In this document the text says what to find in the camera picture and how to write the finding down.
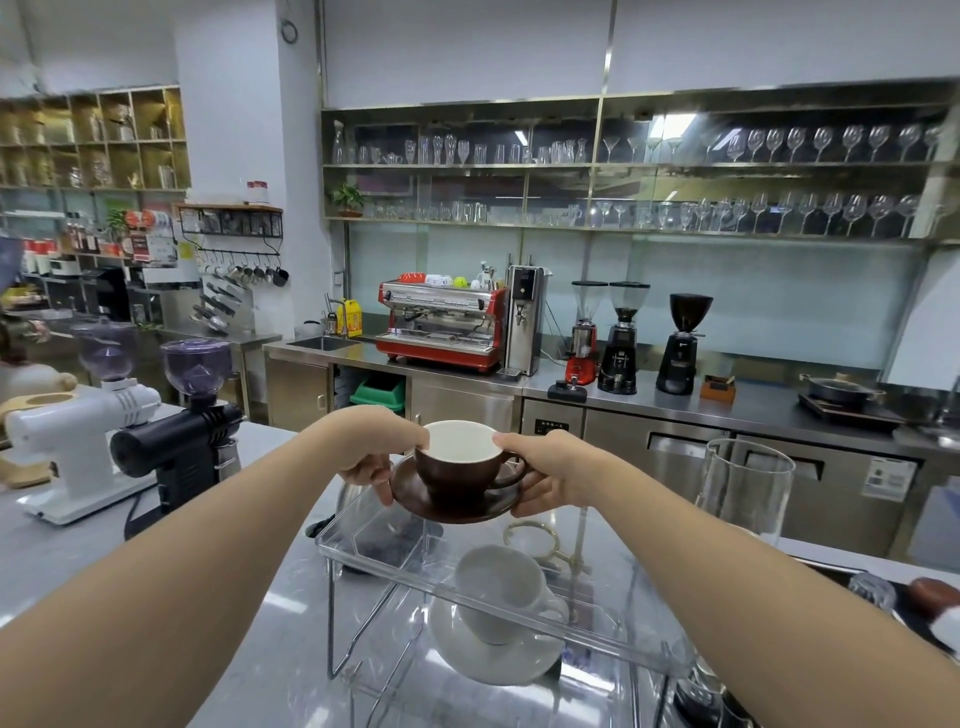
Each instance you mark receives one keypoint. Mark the wooden brass pour-over stand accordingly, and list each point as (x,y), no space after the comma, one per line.
(555,551)

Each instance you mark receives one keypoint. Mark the black grinder with tray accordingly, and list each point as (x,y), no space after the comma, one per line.
(187,442)

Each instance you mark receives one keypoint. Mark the red coffee grinder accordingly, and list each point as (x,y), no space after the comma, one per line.
(581,367)

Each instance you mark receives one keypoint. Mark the black tamping station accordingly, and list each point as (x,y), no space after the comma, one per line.
(568,391)

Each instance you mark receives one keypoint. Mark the stainless steel cabinet unit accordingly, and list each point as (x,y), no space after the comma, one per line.
(465,405)

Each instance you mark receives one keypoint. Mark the white coffee cup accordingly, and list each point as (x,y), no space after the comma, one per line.
(495,585)

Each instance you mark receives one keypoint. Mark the black induction cooker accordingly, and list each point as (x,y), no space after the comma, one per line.
(847,416)

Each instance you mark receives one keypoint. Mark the steel sink faucet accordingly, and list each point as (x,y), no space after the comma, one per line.
(952,405)

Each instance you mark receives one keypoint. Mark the brown coffee cup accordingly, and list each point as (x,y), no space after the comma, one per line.
(457,472)

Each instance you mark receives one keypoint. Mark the person's left forearm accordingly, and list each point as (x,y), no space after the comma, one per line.
(187,585)

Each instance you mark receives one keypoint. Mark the long black bar mat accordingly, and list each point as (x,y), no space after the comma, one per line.
(911,626)

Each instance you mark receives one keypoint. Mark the steel water boiler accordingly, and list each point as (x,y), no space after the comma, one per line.
(525,322)

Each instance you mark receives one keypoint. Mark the clear acrylic two-tier shelf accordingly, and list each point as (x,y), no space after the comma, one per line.
(390,540)

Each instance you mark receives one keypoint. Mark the brown saucer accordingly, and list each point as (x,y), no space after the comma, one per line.
(420,501)

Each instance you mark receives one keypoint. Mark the small green potted plant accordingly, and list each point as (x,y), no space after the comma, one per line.
(349,199)

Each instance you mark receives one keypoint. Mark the person's right hand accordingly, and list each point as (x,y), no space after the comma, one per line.
(562,465)

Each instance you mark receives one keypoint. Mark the rows of rack glassware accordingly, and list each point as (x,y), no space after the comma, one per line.
(795,139)

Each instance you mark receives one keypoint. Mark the yellow plastic bottle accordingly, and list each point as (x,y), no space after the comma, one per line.
(351,319)

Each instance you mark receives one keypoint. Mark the small wooden box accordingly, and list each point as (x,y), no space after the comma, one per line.
(718,390)

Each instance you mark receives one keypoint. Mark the white coffee grinder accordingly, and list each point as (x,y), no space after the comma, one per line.
(75,427)

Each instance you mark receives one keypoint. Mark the black grinder dark hopper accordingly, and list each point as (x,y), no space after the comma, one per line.
(679,360)

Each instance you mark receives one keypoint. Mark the steel wall glass rack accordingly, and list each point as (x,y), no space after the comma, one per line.
(465,109)

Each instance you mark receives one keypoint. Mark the row of hanging mugs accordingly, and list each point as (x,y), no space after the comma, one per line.
(279,276)

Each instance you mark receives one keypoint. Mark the steel gooseneck kettle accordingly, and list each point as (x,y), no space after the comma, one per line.
(360,525)

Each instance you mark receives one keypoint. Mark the black grinder clear hopper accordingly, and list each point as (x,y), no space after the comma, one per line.
(619,360)

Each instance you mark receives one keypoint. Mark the white tub red lid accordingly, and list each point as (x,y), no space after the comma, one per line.
(257,193)

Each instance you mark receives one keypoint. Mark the red espresso machine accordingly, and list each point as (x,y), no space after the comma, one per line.
(442,352)

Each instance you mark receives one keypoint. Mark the person's right forearm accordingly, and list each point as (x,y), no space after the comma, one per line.
(787,622)

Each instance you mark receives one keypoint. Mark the white saucer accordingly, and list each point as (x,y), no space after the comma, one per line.
(487,664)

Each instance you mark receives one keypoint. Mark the black cooking pot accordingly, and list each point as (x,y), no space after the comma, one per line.
(840,391)

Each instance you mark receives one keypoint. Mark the wooden cubby wall shelf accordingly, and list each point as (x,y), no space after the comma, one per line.
(97,140)

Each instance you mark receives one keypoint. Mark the red-brown clay teapot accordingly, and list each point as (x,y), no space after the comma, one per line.
(934,596)

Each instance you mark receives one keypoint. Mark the cluster of white ceramic cups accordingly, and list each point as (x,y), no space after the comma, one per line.
(946,630)

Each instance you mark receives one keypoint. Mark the wall knife rack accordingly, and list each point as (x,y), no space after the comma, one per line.
(217,304)

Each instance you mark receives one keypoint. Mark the glass siphon coffee maker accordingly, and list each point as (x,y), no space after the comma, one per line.
(742,487)

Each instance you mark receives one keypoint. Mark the person's left hand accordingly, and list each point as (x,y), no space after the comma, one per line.
(375,435)

